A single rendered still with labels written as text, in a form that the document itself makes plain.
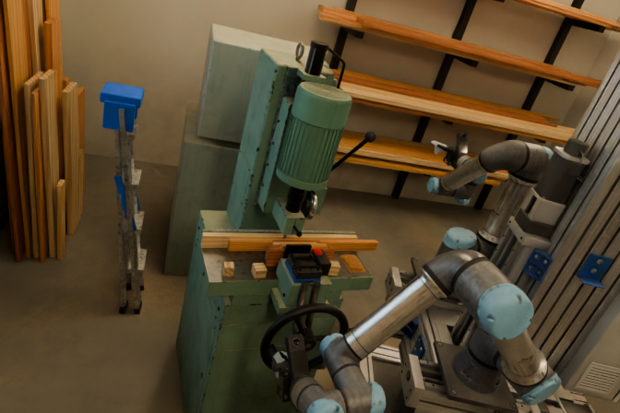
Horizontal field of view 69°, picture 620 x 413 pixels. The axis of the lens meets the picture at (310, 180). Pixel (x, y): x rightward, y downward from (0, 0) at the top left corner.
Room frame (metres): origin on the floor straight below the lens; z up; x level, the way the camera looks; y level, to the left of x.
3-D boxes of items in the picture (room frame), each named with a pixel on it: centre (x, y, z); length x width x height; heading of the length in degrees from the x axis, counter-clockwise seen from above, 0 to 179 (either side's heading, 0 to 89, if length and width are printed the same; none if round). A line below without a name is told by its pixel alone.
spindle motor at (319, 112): (1.37, 0.03, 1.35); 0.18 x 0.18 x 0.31
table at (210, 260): (1.28, -0.03, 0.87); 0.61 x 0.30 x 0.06; 118
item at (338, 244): (1.42, -0.06, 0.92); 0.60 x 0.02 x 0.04; 118
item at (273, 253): (1.31, -0.04, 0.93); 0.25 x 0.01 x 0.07; 118
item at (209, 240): (1.39, 0.03, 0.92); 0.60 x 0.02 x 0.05; 118
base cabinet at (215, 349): (1.47, 0.09, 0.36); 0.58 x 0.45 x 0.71; 28
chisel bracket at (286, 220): (1.39, 0.04, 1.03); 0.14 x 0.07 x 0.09; 28
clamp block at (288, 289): (1.20, -0.07, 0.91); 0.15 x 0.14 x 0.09; 118
